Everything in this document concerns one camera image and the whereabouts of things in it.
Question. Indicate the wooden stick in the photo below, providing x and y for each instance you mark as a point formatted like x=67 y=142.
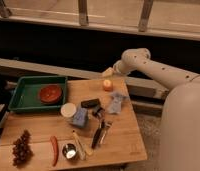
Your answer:
x=83 y=146

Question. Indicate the small orange apple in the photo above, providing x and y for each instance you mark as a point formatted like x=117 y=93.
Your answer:
x=107 y=85

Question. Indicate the black handled knife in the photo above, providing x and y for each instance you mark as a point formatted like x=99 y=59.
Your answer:
x=97 y=134

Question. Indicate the small dark metal clip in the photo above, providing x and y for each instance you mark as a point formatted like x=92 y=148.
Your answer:
x=98 y=112

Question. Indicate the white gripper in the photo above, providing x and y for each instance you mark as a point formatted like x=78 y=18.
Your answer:
x=109 y=72

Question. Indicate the red bowl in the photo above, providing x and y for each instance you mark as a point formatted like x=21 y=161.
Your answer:
x=50 y=94

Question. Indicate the small metal cup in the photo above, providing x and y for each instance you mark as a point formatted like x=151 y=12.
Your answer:
x=69 y=151

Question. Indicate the crumpled clear plastic bag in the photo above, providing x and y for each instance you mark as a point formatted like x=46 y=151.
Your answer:
x=115 y=105

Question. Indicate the red chili pepper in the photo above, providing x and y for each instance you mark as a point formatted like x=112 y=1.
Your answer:
x=55 y=146

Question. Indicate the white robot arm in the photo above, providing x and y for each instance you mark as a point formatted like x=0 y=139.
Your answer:
x=180 y=123

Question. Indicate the bunch of dark grapes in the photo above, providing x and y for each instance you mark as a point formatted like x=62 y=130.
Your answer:
x=21 y=150

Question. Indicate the green plastic tray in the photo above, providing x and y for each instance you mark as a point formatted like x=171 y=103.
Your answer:
x=26 y=99

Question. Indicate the dark brown block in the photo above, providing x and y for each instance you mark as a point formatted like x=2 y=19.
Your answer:
x=90 y=103

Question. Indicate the yellow handled utensil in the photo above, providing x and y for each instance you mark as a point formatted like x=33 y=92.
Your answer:
x=80 y=149

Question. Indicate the white round lid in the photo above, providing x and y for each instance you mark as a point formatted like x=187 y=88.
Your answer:
x=68 y=110

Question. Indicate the blue sponge block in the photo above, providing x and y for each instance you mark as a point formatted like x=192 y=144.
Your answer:
x=80 y=118

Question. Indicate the metal fork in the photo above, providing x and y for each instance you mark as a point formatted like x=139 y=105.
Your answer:
x=108 y=124

